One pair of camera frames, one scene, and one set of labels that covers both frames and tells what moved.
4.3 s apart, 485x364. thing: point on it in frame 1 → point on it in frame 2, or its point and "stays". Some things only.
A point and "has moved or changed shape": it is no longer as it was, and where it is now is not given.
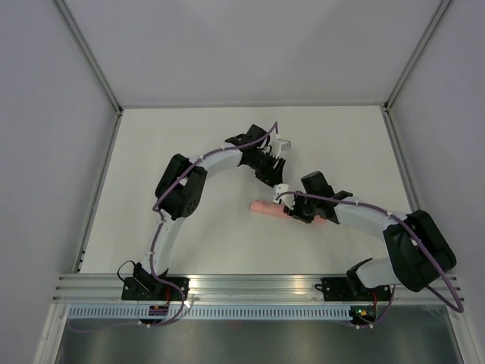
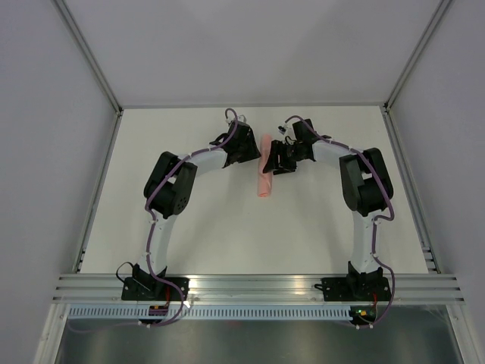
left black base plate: [132, 290] stays
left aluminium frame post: [82, 42] stays
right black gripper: [295, 213] → [272, 164]
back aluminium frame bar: [183, 105] stays
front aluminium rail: [221, 288] stays
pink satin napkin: [277, 209] has moved or changed shape
